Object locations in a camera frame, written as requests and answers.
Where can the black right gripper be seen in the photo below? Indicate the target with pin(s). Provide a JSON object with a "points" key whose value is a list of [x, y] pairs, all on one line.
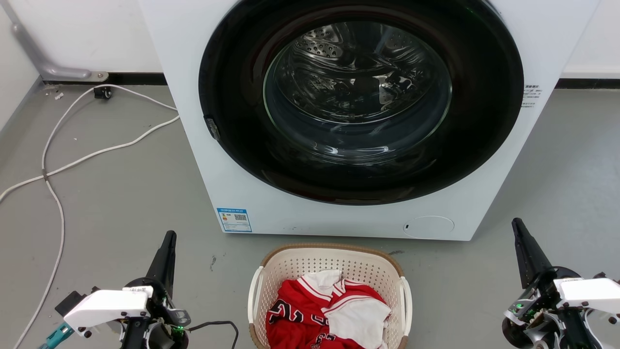
{"points": [[535, 315]]}

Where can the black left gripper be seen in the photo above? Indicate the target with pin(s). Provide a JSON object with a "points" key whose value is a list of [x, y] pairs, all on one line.
{"points": [[162, 310]]}

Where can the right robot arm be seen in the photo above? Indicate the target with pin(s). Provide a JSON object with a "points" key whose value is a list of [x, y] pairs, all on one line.
{"points": [[600, 334]]}

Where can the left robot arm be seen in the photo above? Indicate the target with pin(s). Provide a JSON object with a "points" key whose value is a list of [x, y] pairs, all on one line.
{"points": [[133, 337]]}

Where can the cream plastic laundry basket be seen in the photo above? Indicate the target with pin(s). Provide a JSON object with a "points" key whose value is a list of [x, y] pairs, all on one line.
{"points": [[290, 264]]}

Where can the blue energy label sticker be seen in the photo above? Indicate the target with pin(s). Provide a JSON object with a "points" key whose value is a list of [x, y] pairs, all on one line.
{"points": [[234, 220]]}

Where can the round white filter cover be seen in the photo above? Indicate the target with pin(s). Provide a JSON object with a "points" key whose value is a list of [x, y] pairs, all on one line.
{"points": [[428, 227]]}

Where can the red basketball jersey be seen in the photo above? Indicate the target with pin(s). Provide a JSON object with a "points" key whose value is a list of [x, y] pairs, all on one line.
{"points": [[300, 310]]}

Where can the black round washer door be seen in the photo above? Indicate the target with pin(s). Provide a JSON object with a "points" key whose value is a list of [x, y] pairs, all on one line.
{"points": [[232, 126]]}

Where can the small printed text sticker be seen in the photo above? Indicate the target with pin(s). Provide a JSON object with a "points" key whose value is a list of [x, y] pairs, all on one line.
{"points": [[531, 96]]}

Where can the white front-load washing machine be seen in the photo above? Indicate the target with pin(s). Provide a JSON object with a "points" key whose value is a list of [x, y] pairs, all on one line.
{"points": [[189, 97]]}

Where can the white garment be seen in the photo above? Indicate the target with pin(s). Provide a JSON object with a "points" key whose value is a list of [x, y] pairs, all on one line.
{"points": [[361, 317]]}

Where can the small black floor plug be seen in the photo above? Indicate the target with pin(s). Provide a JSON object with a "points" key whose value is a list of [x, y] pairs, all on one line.
{"points": [[102, 92]]}

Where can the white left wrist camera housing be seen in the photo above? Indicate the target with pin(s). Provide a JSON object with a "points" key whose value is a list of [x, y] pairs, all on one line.
{"points": [[106, 306]]}

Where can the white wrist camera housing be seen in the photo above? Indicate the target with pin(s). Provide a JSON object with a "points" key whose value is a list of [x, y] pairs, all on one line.
{"points": [[593, 291], [106, 306]]}

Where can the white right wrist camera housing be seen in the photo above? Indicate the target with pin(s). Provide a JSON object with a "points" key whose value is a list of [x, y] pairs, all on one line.
{"points": [[593, 291]]}

